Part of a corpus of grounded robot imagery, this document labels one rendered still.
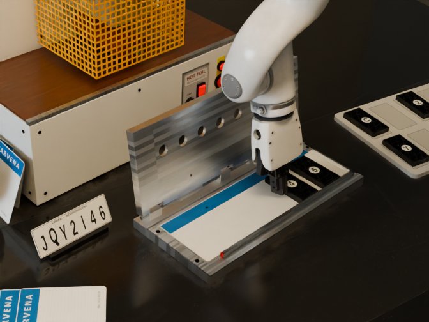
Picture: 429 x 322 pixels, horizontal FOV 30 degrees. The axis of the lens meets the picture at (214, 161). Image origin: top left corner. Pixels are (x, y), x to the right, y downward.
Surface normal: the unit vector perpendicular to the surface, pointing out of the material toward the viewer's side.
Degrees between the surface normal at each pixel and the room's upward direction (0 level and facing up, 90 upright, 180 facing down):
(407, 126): 0
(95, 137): 90
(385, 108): 0
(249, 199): 0
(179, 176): 81
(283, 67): 76
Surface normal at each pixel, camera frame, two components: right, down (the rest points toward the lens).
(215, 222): 0.05, -0.81
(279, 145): 0.69, 0.26
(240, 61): -0.64, 0.29
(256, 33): -0.36, -0.10
